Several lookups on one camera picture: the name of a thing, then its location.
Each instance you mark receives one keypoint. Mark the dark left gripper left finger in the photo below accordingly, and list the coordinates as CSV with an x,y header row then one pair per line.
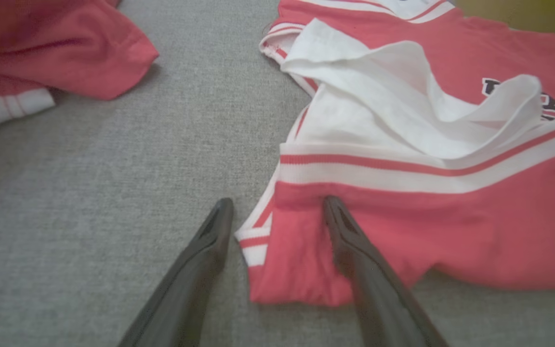
x,y
186,289

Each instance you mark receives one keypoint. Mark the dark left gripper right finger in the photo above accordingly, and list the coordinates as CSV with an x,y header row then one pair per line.
x,y
378,289

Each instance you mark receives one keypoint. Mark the red jersey with white trim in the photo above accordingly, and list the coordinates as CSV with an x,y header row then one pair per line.
x,y
451,231

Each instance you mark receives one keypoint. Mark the red shorts with white lining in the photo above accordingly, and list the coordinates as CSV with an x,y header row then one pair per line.
x,y
65,48

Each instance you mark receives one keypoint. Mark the large grey sofa chaise cushion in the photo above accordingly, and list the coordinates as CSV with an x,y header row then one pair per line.
x,y
89,193

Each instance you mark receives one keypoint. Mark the large yellow sofa back cushion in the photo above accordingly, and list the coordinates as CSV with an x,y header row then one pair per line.
x,y
523,14

